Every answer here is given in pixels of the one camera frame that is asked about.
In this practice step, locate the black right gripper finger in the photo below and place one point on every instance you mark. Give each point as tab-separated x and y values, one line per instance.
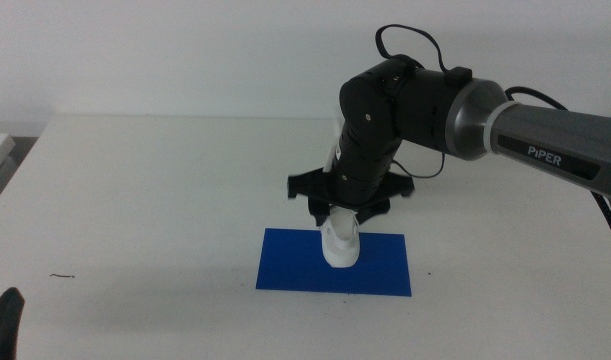
372	211
319	212

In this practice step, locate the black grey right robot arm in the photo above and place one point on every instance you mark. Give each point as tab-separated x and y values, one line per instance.
435	115

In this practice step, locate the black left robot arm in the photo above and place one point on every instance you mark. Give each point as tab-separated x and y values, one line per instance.
2	325

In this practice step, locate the blue rectangular mat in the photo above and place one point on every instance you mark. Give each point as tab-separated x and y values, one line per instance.
290	265

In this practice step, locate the small dark thread scrap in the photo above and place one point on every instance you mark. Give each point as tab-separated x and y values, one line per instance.
62	275

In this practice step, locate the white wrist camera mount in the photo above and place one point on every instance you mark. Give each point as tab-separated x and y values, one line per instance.
331	155

